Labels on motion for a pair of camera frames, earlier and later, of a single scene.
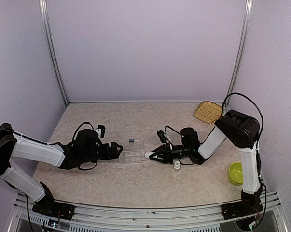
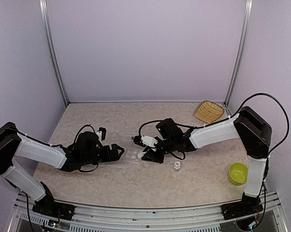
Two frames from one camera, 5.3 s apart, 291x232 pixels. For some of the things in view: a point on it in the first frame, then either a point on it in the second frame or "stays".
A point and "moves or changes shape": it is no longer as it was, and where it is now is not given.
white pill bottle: (146, 154) moves or changes shape
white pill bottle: (177, 166) stays
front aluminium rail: (196, 218) stays
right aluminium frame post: (240, 54) stays
